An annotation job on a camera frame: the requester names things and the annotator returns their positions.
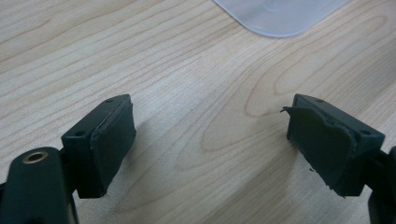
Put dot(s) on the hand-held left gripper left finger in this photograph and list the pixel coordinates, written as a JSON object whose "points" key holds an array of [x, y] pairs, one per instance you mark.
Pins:
{"points": [[102, 149]]}

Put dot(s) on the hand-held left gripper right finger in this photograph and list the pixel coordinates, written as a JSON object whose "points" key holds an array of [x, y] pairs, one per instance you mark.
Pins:
{"points": [[330, 146]]}

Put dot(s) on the translucent white plastic mat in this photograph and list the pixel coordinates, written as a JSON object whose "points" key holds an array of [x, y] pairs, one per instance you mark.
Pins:
{"points": [[280, 15]]}

